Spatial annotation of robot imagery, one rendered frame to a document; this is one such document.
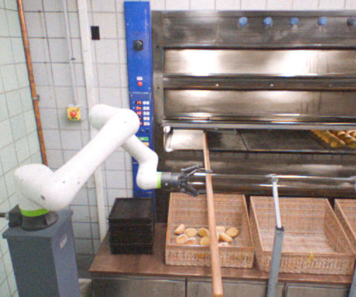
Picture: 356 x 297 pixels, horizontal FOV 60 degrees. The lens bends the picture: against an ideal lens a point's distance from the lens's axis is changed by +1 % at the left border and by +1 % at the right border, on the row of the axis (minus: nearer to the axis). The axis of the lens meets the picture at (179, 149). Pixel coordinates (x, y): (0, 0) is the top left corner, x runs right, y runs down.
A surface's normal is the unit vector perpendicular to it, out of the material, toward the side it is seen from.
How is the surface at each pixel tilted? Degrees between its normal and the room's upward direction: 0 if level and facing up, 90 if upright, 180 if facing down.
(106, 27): 90
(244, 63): 70
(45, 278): 90
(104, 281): 91
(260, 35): 90
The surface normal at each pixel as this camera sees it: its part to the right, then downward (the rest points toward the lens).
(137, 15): -0.05, 0.33
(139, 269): 0.00, -0.94
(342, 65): -0.04, -0.01
